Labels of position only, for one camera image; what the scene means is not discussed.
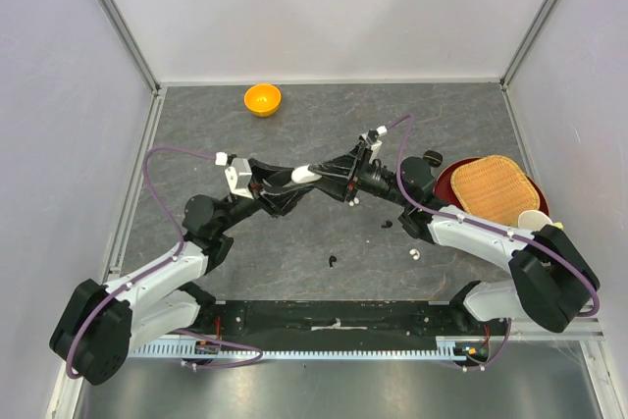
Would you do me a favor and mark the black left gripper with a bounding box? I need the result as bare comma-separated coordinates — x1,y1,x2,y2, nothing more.
216,158,316,234

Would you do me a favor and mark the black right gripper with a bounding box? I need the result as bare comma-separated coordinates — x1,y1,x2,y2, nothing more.
307,140,412,208

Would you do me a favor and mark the white earbud charging case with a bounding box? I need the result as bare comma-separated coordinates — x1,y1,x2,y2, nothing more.
290,166,321,184

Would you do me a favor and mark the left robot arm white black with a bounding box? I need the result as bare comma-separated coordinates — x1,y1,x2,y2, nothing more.
49,152,322,386

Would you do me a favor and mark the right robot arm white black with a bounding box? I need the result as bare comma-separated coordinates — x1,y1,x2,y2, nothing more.
291,142,601,335

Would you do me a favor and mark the orange plastic bowl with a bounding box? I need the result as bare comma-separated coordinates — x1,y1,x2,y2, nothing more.
243,83,282,118

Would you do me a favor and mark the red lacquer round tray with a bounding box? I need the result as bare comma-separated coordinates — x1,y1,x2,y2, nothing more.
434,157,551,224

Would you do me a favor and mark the woven bamboo tray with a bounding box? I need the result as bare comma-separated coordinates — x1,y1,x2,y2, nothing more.
450,155,540,227

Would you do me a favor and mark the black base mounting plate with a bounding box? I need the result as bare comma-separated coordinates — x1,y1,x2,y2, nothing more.
181,283,506,349

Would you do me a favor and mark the pale yellow cup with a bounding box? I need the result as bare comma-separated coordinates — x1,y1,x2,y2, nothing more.
517,210,564,232

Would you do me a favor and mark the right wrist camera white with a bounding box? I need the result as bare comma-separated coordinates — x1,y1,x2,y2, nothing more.
360,127,387,161

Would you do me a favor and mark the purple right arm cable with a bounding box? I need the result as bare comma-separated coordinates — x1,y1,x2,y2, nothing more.
376,114,601,317

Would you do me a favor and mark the slotted cable duct rail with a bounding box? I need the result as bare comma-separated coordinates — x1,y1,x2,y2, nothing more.
130,335,506,360

